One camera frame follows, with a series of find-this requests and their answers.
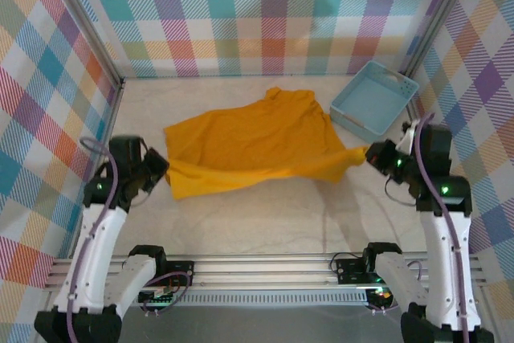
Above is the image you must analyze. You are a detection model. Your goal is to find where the aluminium mounting rail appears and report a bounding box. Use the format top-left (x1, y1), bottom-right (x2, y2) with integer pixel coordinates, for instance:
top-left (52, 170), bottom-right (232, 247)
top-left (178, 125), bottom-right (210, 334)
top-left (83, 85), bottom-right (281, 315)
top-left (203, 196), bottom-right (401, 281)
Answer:
top-left (43, 253), bottom-right (489, 292)

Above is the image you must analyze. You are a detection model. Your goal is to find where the aluminium table side rail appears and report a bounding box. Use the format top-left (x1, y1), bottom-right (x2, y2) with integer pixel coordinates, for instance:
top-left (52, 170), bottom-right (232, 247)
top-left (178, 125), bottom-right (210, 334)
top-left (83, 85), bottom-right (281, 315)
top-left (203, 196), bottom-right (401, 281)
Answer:
top-left (399, 76), bottom-right (430, 131)
top-left (68, 77), bottom-right (126, 258)

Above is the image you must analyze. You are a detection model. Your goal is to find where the green controller circuit board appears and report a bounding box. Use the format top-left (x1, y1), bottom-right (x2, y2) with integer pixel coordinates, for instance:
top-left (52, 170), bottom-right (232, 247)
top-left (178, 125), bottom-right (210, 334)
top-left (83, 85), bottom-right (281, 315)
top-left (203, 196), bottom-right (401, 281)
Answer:
top-left (367, 287), bottom-right (393, 304)
top-left (138, 289), bottom-right (177, 306)

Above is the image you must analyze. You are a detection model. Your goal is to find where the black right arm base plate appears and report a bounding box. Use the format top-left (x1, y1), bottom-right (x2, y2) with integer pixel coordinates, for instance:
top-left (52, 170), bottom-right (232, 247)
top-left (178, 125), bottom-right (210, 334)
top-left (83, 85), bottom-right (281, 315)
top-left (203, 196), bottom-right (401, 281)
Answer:
top-left (335, 257), bottom-right (377, 284)

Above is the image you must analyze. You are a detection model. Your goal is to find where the aluminium frame post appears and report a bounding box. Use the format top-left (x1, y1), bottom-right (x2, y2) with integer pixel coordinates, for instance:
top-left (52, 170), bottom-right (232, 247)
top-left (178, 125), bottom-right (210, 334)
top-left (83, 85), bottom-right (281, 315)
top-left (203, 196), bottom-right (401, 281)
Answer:
top-left (38, 0), bottom-right (126, 93)
top-left (399, 0), bottom-right (483, 81)

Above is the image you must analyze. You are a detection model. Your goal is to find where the yellow printed t-shirt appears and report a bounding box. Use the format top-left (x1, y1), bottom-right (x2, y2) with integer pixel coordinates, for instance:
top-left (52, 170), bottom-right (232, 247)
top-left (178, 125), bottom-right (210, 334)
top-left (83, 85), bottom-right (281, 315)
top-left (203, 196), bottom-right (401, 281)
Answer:
top-left (163, 85), bottom-right (369, 201)

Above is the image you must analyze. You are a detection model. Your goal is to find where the grey slotted cable duct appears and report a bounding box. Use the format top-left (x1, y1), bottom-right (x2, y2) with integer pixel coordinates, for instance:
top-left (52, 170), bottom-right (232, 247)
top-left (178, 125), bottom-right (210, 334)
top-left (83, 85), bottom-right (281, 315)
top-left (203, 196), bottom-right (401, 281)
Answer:
top-left (120, 293), bottom-right (369, 307)

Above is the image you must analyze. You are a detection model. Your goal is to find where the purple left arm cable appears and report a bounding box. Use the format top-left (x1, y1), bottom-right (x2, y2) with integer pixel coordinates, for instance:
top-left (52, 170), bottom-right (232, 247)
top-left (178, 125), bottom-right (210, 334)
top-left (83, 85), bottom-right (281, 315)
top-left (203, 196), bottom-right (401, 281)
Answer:
top-left (66, 137), bottom-right (192, 343)

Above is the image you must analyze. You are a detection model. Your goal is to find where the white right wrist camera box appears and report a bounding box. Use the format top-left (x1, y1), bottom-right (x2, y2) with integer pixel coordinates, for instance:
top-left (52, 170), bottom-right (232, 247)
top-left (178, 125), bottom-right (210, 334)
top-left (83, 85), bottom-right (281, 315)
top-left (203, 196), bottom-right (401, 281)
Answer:
top-left (395, 119), bottom-right (419, 156)

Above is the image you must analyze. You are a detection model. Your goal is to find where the light blue plastic basket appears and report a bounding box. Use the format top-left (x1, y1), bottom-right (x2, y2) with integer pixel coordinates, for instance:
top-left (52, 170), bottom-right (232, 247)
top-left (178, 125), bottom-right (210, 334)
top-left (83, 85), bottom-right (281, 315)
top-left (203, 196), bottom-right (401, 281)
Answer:
top-left (328, 60), bottom-right (421, 145)

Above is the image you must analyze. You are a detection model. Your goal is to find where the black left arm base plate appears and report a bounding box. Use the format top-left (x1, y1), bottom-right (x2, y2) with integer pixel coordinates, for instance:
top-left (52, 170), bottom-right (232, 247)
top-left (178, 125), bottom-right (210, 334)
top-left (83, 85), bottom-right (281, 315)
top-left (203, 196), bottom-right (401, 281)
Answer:
top-left (160, 260), bottom-right (195, 288)

